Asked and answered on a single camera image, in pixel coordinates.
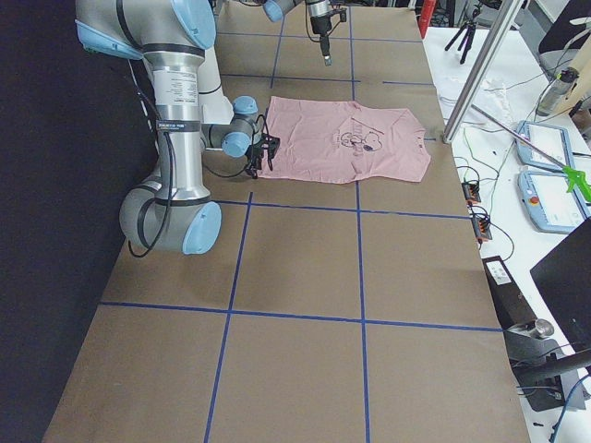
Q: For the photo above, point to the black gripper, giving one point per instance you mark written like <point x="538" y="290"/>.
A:
<point x="318" y="25"/>
<point x="255" y="162"/>

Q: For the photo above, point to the pink snoopy t-shirt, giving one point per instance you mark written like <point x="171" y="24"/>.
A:
<point x="343" y="142"/>

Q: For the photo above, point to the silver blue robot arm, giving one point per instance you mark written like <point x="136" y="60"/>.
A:
<point x="172" y="209"/>
<point x="277" y="10"/>

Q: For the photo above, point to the white mounting pillar with base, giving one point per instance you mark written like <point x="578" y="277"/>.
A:
<point x="214" y="107"/>

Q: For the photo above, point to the upper orange connector block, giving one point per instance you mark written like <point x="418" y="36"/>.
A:
<point x="471" y="192"/>

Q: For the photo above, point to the grey water bottle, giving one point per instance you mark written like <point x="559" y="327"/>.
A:
<point x="558" y="89"/>

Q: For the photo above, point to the upper blue teach pendant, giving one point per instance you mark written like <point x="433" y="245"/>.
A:
<point x="553" y="140"/>

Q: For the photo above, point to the blue teach pendant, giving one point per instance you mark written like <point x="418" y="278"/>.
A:
<point x="553" y="140"/>
<point x="548" y="203"/>

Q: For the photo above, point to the lower blue teach pendant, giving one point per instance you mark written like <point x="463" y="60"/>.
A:
<point x="548" y="203"/>

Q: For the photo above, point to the black box with label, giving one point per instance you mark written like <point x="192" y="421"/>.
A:
<point x="511" y="307"/>

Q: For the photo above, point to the black monitor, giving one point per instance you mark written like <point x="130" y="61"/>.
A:
<point x="562" y="278"/>

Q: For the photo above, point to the silver metal cylinder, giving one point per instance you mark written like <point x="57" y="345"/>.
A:
<point x="541" y="329"/>

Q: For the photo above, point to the black camera tripod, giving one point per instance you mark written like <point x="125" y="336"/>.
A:
<point x="467" y="32"/>

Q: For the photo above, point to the aluminium frame post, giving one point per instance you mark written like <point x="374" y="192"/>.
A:
<point x="491" y="45"/>

